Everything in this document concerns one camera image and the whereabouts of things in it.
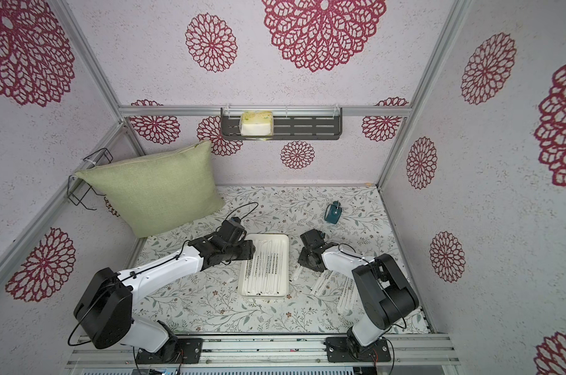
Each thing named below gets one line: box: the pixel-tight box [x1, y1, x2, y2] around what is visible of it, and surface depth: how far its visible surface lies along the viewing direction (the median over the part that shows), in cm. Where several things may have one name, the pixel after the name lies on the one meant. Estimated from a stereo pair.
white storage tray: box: [238, 233, 290, 299], surface depth 92 cm
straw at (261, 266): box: [257, 239, 266, 294], surface depth 92 cm
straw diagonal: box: [275, 241, 280, 295], surface depth 93 cm
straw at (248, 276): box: [243, 259, 254, 294], surface depth 91 cm
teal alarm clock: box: [324, 200, 343, 225], surface depth 105 cm
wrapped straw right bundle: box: [310, 269, 334, 296], surface depth 89 cm
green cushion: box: [74, 140, 226, 240], surface depth 83 cm
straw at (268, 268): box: [265, 240, 272, 294], surface depth 93 cm
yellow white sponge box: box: [239, 110, 274, 141], surface depth 92 cm
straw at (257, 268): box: [254, 239, 262, 297], surface depth 91 cm
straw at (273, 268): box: [269, 240, 277, 294], surface depth 92 cm
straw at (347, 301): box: [337, 275, 358, 316], surface depth 87 cm
